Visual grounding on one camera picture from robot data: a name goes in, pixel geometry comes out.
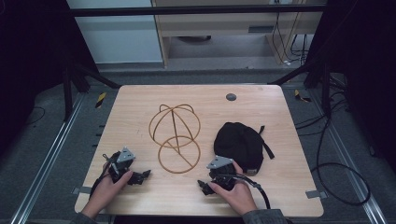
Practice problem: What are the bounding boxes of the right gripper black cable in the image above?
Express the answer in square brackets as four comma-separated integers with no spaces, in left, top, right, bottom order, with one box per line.
[218,173,272,210]

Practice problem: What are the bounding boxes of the yellow black striped tape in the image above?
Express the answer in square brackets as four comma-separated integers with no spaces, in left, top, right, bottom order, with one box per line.
[94,91,107,109]
[293,89,312,104]

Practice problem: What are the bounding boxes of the hanging black desk cables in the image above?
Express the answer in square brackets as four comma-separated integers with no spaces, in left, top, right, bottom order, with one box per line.
[271,0,310,67]

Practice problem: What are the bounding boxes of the white cabinet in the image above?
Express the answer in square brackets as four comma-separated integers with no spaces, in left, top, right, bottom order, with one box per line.
[65,0,164,64]

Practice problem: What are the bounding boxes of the aluminium floor rail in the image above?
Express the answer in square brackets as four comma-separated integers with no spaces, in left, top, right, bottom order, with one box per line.
[307,89,389,224]
[10,92,86,224]

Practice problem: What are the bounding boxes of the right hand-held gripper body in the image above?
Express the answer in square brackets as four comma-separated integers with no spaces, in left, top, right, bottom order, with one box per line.
[206,155,248,192]

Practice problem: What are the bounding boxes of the black frame crossbar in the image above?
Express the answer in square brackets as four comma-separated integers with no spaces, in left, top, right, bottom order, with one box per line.
[70,4,327,18]

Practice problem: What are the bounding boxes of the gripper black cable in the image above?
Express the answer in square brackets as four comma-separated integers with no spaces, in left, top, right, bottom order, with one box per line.
[89,153,117,201]
[218,173,272,210]

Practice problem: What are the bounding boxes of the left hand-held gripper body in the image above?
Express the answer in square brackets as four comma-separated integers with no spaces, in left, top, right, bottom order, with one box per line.
[106,147,138,185]

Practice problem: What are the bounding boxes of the black cap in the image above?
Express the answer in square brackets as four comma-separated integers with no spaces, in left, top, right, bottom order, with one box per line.
[213,121,276,177]

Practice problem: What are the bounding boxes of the black looped floor cable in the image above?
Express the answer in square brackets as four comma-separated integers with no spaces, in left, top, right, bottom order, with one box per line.
[310,117,372,207]

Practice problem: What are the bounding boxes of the grey metal table bracket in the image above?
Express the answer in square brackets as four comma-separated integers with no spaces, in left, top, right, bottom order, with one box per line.
[71,186,93,196]
[304,189,329,200]

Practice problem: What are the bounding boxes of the gold wire hat stand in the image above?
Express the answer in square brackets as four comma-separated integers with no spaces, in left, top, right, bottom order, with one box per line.
[148,104,202,175]

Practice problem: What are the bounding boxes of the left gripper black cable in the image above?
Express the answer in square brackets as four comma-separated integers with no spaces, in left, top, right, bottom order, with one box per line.
[89,153,117,201]

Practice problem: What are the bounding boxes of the person's left hand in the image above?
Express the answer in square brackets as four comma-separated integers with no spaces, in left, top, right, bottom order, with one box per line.
[81,170,134,219]

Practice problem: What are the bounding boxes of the person's right hand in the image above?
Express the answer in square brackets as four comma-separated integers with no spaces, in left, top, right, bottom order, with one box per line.
[207,161,259,217]

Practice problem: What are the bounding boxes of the light wooden desk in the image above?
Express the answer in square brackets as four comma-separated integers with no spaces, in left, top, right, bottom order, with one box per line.
[150,0,328,68]

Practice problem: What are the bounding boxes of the black metal stand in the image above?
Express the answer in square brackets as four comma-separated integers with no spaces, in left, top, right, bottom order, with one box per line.
[268,59,332,119]
[61,59,121,123]

